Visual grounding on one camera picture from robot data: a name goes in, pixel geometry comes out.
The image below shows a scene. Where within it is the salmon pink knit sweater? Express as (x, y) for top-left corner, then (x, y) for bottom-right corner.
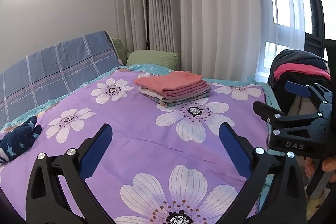
(134, 71), (205, 93)

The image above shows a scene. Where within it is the clothes pile on chair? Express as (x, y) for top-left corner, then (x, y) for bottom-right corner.
(268, 49), (332, 114)

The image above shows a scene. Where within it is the folded clothes stack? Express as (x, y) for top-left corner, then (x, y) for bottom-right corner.
(138, 80), (211, 107)

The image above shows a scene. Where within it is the right hand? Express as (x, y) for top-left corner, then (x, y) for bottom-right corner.
(304, 155), (336, 180)

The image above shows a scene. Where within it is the navy star plush toy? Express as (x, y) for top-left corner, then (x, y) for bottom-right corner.
(1, 116), (42, 164)

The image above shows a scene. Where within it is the black framed window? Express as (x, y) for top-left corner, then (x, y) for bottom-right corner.
(255, 0), (335, 82)

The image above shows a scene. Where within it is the purple floral duvet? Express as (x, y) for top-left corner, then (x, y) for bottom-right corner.
(1, 71), (271, 223)

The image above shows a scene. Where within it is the beige pleated curtain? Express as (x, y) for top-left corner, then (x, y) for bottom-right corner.
(115, 0), (316, 83)

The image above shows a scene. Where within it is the blue plaid headboard cover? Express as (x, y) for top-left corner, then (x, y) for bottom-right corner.
(1, 31), (122, 126)

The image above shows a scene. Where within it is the green pillow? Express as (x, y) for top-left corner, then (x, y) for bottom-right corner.
(112, 38), (178, 70)

